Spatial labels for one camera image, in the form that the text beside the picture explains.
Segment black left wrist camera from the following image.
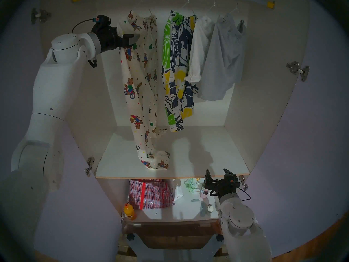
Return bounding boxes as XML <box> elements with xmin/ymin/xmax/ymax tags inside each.
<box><xmin>92</xmin><ymin>15</ymin><xmax>111</xmax><ymax>26</ymax></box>

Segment white drawer unit board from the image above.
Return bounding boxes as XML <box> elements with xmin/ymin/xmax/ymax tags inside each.
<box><xmin>123</xmin><ymin>178</ymin><xmax>220</xmax><ymax>224</ymax></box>

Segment teddy bear print pants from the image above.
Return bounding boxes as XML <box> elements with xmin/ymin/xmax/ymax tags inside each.
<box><xmin>117</xmin><ymin>10</ymin><xmax>171</xmax><ymax>170</ymax></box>

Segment lavender wardrobe door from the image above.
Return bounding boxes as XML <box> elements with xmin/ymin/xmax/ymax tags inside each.
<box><xmin>245</xmin><ymin>0</ymin><xmax>349</xmax><ymax>258</ymax></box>
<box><xmin>0</xmin><ymin>5</ymin><xmax>123</xmax><ymax>262</ymax></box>

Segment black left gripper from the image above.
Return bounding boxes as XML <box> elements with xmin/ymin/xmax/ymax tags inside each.
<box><xmin>95</xmin><ymin>25</ymin><xmax>140</xmax><ymax>53</ymax></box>

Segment grey robot torso frame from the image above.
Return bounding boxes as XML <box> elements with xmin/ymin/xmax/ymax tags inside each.
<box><xmin>125</xmin><ymin>233</ymin><xmax>227</xmax><ymax>262</ymax></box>

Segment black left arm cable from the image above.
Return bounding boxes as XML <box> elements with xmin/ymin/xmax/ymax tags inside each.
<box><xmin>71</xmin><ymin>18</ymin><xmax>98</xmax><ymax>68</ymax></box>

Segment red plaid woven bag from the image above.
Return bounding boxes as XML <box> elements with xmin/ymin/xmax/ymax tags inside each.
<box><xmin>129</xmin><ymin>179</ymin><xmax>175</xmax><ymax>210</ymax></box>

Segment white long sleeve shirt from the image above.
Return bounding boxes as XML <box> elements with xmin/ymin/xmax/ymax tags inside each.
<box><xmin>185</xmin><ymin>15</ymin><xmax>216</xmax><ymax>84</ymax></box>

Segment white wardrobe shelf board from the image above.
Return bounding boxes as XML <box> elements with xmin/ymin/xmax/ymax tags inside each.
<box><xmin>95</xmin><ymin>126</ymin><xmax>250</xmax><ymax>179</ymax></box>

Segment white wardrobe cabinet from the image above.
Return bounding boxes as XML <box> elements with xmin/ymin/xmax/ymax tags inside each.
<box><xmin>40</xmin><ymin>0</ymin><xmax>311</xmax><ymax>229</ymax></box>

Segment green plastic bag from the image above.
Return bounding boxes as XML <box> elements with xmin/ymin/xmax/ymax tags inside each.
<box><xmin>184</xmin><ymin>178</ymin><xmax>201</xmax><ymax>193</ymax></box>

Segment white paper bag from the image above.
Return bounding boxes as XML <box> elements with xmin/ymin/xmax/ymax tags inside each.
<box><xmin>172</xmin><ymin>179</ymin><xmax>183</xmax><ymax>202</ymax></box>

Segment green navy floral pants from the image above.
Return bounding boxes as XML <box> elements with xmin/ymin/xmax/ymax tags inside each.
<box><xmin>161</xmin><ymin>10</ymin><xmax>199</xmax><ymax>132</ymax></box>

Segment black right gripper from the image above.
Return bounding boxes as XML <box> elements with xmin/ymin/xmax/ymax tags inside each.
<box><xmin>204</xmin><ymin>168</ymin><xmax>241</xmax><ymax>196</ymax></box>

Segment brown wooden drawer front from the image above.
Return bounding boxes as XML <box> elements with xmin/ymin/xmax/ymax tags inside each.
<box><xmin>123</xmin><ymin>220</ymin><xmax>222</xmax><ymax>249</ymax></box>

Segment orange bottle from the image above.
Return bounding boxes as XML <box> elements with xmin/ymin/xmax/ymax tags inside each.
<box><xmin>124</xmin><ymin>203</ymin><xmax>137</xmax><ymax>220</ymax></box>

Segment grey shirt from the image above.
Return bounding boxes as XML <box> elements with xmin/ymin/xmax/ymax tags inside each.
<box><xmin>197</xmin><ymin>13</ymin><xmax>247</xmax><ymax>101</ymax></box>

